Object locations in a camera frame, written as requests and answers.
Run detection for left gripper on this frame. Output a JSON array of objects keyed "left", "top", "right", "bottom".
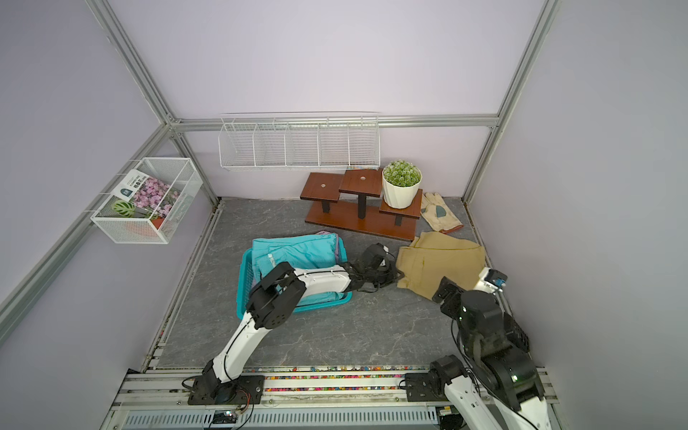
[{"left": 365, "top": 261, "right": 405, "bottom": 288}]

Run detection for khaki pants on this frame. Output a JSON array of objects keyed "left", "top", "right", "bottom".
[{"left": 396, "top": 232, "right": 486, "bottom": 300}]

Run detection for teal pants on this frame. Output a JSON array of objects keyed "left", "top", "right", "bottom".
[{"left": 250, "top": 232, "right": 348, "bottom": 307}]

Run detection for teal plastic basket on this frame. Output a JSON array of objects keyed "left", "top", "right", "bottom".
[{"left": 235, "top": 235, "right": 354, "bottom": 321}]

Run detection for purple pants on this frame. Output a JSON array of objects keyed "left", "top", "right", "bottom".
[{"left": 317, "top": 230, "right": 340, "bottom": 243}]

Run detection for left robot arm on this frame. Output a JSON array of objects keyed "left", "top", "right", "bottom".
[{"left": 188, "top": 243, "right": 404, "bottom": 403}]

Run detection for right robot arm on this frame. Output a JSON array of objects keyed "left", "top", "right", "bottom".
[{"left": 429, "top": 268, "right": 552, "bottom": 429}]

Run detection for brown wooden tiered stand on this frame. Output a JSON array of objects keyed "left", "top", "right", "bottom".
[{"left": 300, "top": 169, "right": 423, "bottom": 241}]

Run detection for black handheld controller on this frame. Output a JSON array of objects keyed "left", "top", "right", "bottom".
[{"left": 503, "top": 314, "right": 530, "bottom": 353}]

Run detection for beige glove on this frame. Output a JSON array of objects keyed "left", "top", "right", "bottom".
[{"left": 421, "top": 193, "right": 463, "bottom": 234}]

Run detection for white pot green plant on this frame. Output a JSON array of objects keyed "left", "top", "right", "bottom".
[{"left": 383, "top": 159, "right": 422, "bottom": 209}]

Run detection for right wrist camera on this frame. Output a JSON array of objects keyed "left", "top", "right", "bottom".
[{"left": 473, "top": 267, "right": 508, "bottom": 294}]

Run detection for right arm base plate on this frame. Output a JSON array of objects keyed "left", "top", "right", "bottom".
[{"left": 401, "top": 369, "right": 464, "bottom": 402}]

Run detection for white wire wall shelf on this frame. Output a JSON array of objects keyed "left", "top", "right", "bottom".
[{"left": 218, "top": 113, "right": 381, "bottom": 170}]

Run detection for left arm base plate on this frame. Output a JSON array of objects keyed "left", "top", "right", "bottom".
[{"left": 187, "top": 376, "right": 265, "bottom": 406}]

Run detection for white wire basket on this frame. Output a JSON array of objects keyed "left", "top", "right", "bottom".
[{"left": 91, "top": 157, "right": 202, "bottom": 245}]

